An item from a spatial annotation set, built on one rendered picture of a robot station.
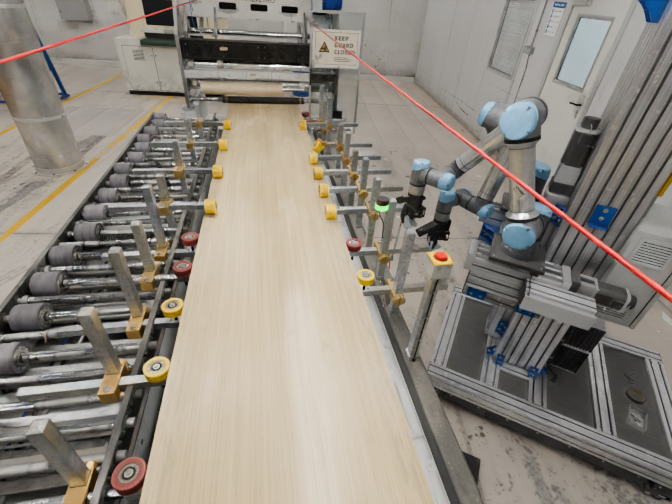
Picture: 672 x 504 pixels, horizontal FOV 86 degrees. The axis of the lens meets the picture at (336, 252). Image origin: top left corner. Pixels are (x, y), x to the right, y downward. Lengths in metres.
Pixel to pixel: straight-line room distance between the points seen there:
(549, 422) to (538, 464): 0.25
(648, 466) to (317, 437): 1.71
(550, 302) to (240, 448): 1.28
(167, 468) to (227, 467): 0.15
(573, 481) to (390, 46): 9.70
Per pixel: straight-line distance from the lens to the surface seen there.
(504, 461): 2.33
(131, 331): 1.59
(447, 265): 1.24
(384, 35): 10.54
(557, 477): 2.42
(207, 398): 1.24
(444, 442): 1.44
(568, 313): 1.73
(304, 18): 4.18
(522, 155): 1.45
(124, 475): 1.19
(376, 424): 1.18
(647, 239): 1.87
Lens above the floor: 1.93
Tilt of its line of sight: 36 degrees down
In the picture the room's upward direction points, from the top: 4 degrees clockwise
